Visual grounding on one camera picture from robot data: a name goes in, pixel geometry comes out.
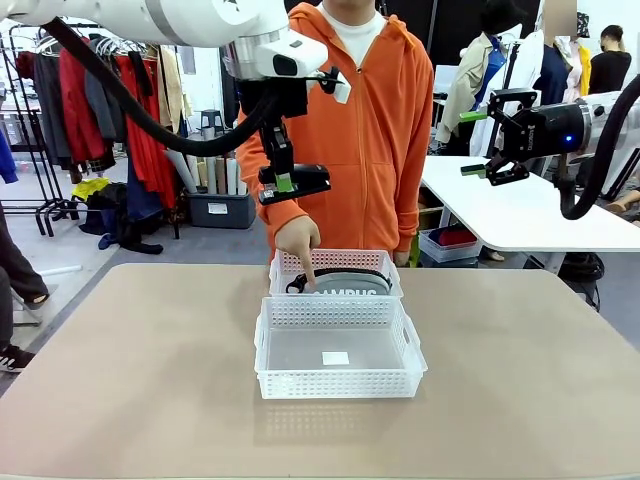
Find wooden mannequin feet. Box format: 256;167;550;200
606;188;640;215

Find blue hanging garment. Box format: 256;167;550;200
126;149;152;227

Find bystander in black top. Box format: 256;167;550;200
588;23;633;97

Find person's left forearm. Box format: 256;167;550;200
396;164;422;254

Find dark grey hanging garment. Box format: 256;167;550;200
31;51;72;162

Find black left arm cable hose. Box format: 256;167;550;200
41;17;282;157

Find mannequin with beige coat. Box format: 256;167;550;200
434;0;524;145

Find white perforated plastic basket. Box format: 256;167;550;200
268;247;404;300
253;295;429;400

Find black metal clothes rack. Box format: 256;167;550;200
0;19;182;240

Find grey storage crate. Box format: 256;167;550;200
187;191;258;231

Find black sneaker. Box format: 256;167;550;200
0;343;37;375

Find person's right forearm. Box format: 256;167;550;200
256;197;315;237

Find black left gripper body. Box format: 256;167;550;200
235;74;311;133

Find grey CAMPUS pencil case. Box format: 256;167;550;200
285;268;394;298

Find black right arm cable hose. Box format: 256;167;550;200
556;74;640;222

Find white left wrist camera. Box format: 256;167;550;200
253;28;352;107

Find red hanging jacket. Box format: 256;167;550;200
58;46;119;167

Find black stapler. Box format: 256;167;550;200
258;163;333;207

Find yellow-green garment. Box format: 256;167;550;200
71;176;110;202

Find grey hanging jacket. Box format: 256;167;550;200
83;41;127;145

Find figure in navy garment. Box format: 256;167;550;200
532;0;577;107

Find person in orange hoodie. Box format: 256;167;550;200
234;0;435;266

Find person's right hand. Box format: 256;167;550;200
275;217;323;295

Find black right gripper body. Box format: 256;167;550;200
508;102;588;162

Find yellow garment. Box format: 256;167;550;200
574;12;595;100

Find grey paper roll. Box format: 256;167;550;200
164;148;200;195

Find black cable bundle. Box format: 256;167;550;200
562;252;607;312

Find white background table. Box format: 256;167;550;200
419;155;640;254

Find white garment on mannequin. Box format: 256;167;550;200
504;29;546;110

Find white board panel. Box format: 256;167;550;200
432;64;460;97

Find bystander in grey trousers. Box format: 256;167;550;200
0;199;52;307

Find clear plastic storage bin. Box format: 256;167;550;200
417;226;485;265

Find dark clothes pile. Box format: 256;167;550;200
78;182;165;256

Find black stool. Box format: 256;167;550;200
201;108;225;140

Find long red hanging dress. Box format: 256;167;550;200
116;53;177;212

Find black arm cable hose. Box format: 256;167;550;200
556;74;640;222
41;17;282;157

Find beige hanging garment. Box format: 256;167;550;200
158;46;195;132

